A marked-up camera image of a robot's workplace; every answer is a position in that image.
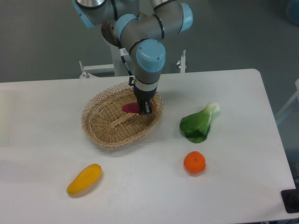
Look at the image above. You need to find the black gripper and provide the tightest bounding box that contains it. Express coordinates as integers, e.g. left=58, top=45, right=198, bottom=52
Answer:
left=128, top=77, right=157, bottom=114

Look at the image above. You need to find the purple sweet potato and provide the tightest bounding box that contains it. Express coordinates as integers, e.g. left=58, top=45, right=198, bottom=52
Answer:
left=122, top=102, right=147, bottom=114

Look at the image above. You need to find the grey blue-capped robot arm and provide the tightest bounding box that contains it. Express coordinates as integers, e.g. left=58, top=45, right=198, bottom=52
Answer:
left=72, top=0, right=193, bottom=114

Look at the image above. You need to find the woven wicker basket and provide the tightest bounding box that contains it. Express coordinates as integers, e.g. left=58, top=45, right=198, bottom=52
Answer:
left=81, top=82, right=164, bottom=148

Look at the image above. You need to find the green bok choy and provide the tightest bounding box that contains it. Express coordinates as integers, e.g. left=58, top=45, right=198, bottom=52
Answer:
left=179, top=102, right=220, bottom=143

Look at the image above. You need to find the orange tangerine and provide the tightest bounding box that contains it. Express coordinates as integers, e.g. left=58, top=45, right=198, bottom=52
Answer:
left=183, top=151, right=206, bottom=175

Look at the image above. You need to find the yellow mango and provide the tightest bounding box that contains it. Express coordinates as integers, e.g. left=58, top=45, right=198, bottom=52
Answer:
left=66, top=164, right=102, bottom=196

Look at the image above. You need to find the black device at table edge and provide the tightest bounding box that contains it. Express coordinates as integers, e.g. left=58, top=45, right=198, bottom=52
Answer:
left=281, top=189, right=299, bottom=214

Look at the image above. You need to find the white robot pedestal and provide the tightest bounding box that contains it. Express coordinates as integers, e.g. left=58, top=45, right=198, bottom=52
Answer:
left=101, top=19, right=135, bottom=77

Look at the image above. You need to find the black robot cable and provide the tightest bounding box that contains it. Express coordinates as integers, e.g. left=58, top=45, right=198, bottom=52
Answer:
left=118, top=42, right=134, bottom=77

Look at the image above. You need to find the white metal base frame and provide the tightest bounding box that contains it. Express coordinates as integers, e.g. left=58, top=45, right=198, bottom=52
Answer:
left=79, top=49, right=187, bottom=78

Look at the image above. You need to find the white frame right edge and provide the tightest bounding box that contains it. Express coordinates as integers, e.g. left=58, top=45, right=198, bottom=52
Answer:
left=276, top=79, right=299, bottom=119

